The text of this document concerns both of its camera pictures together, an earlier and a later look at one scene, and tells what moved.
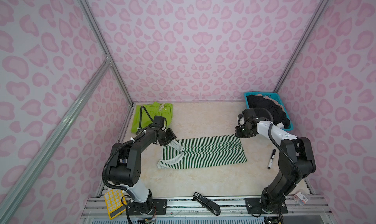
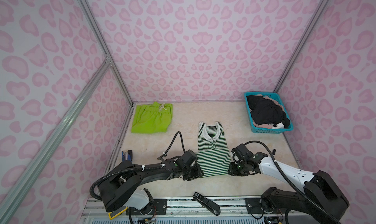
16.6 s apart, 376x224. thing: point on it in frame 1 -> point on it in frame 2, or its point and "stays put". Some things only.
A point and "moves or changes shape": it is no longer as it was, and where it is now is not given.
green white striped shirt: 224,149 moves or changes shape
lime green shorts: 153,110 stays put
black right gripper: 238,135 -> 231,172
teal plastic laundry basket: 275,97 stays put
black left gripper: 173,137 -> 199,172
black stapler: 211,206 stays put
